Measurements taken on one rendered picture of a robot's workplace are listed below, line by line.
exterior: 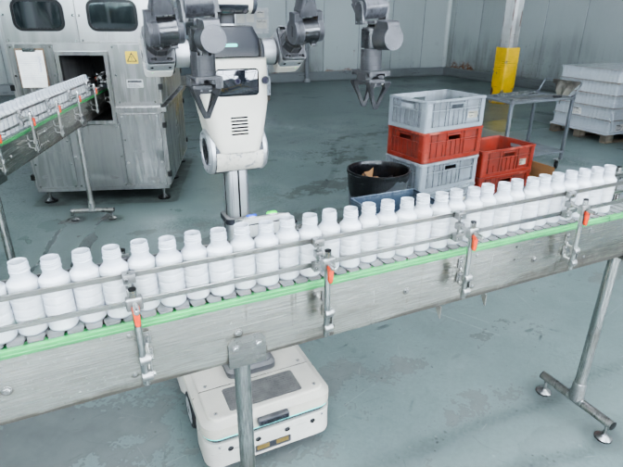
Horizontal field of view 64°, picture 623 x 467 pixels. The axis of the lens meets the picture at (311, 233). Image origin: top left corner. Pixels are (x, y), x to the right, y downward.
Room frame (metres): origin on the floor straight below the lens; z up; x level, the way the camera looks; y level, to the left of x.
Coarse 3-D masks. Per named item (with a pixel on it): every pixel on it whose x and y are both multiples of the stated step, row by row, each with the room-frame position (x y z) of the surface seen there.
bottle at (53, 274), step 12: (48, 264) 0.90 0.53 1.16; (60, 264) 0.92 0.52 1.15; (48, 276) 0.90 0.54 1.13; (60, 276) 0.91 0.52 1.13; (48, 300) 0.89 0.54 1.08; (60, 300) 0.89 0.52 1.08; (72, 300) 0.92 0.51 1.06; (48, 312) 0.89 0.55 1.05; (60, 312) 0.89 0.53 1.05; (48, 324) 0.90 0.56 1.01; (60, 324) 0.89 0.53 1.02; (72, 324) 0.90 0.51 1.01
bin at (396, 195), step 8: (392, 192) 1.99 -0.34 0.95; (400, 192) 2.01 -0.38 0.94; (408, 192) 2.03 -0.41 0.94; (416, 192) 2.02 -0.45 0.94; (352, 200) 1.89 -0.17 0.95; (360, 200) 1.93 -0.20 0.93; (368, 200) 1.94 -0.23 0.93; (376, 200) 1.96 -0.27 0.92; (432, 200) 1.92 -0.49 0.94; (360, 208) 1.85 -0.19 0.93; (376, 208) 1.96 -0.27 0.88; (440, 312) 1.45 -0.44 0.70
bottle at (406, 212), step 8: (400, 200) 1.30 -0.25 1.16; (408, 200) 1.31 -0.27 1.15; (400, 208) 1.29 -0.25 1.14; (408, 208) 1.28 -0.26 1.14; (400, 216) 1.28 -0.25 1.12; (408, 216) 1.27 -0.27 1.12; (416, 216) 1.28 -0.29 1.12; (400, 232) 1.27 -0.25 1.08; (408, 232) 1.27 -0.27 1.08; (400, 240) 1.27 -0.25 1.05; (408, 240) 1.27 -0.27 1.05; (408, 248) 1.27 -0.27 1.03; (400, 256) 1.27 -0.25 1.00
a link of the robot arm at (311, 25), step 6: (306, 18) 1.74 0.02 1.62; (312, 18) 1.75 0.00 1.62; (306, 24) 1.71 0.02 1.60; (312, 24) 1.72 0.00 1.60; (318, 24) 1.73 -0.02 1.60; (306, 30) 1.71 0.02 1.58; (312, 30) 1.72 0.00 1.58; (318, 30) 1.73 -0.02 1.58; (306, 36) 1.71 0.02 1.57; (312, 36) 1.72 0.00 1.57; (318, 36) 1.73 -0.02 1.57; (306, 42) 1.73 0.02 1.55; (312, 42) 1.74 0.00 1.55
